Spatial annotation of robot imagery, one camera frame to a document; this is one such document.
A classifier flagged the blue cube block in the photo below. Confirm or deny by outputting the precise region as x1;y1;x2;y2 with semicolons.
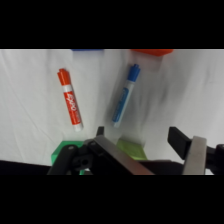
70;49;105;53

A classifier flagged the dark green block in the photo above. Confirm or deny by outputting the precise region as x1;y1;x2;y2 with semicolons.
49;140;89;176

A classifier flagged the red marker pen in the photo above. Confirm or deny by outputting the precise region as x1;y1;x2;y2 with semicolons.
56;67;84;133

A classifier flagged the blue marker pen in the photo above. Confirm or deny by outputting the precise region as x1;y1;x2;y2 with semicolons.
111;63;141;129

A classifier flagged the orange cube block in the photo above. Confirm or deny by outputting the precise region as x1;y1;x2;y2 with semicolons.
130;49;175;57

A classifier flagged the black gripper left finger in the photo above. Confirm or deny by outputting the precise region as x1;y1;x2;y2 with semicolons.
47;125;156;176

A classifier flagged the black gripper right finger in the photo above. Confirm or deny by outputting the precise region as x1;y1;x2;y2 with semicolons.
167;126;224;176

